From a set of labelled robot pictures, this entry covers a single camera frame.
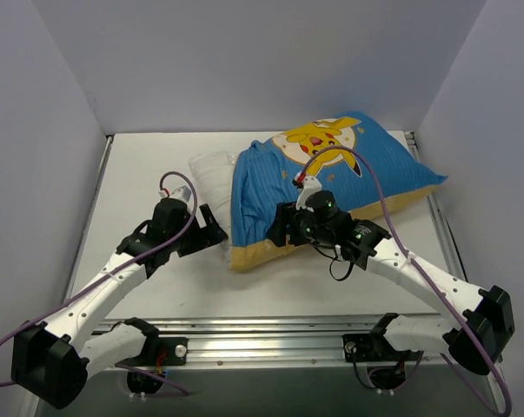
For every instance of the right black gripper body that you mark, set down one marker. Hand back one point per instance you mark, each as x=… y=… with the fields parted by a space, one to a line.
x=280 y=225

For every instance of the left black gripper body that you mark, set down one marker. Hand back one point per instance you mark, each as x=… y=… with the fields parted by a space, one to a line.
x=205 y=234

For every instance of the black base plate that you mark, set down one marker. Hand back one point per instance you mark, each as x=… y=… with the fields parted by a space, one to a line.
x=170 y=349
x=367 y=347

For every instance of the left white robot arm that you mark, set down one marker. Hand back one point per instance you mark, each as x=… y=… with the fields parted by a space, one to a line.
x=55 y=357

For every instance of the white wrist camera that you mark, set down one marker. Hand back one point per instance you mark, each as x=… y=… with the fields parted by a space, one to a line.
x=307 y=185
x=182 y=194

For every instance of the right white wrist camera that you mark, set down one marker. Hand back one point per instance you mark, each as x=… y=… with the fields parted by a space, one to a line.
x=307 y=185

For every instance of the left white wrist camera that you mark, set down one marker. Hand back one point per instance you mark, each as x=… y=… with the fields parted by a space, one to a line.
x=182 y=194

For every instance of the white pillow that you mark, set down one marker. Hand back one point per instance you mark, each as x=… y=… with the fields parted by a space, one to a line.
x=213 y=175

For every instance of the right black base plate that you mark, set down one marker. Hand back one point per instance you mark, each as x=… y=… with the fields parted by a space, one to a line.
x=367 y=347

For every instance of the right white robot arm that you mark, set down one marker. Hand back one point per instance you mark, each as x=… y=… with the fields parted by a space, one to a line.
x=473 y=325

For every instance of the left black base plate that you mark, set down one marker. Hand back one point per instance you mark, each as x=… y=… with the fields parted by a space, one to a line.
x=170 y=349

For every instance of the aluminium frame rail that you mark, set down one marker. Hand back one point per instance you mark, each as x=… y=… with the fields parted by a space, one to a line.
x=286 y=313

